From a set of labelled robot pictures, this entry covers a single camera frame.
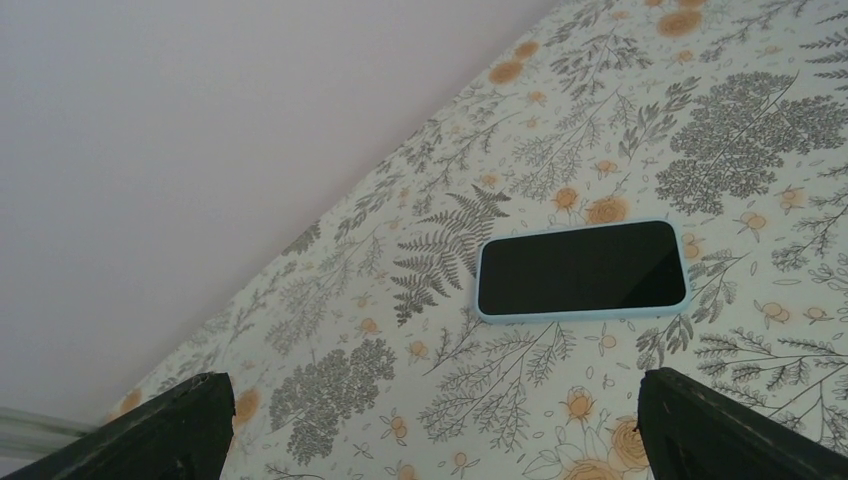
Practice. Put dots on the left aluminium frame post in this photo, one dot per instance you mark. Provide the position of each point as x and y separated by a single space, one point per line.
31 436

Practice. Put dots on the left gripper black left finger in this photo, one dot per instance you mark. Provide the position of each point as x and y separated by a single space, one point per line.
184 433

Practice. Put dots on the floral patterned table mat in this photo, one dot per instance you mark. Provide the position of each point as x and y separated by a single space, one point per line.
634 185

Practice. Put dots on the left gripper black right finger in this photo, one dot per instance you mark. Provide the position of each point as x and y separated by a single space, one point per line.
690 431

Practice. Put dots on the phone in light blue case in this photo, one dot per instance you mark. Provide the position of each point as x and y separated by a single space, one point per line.
630 269

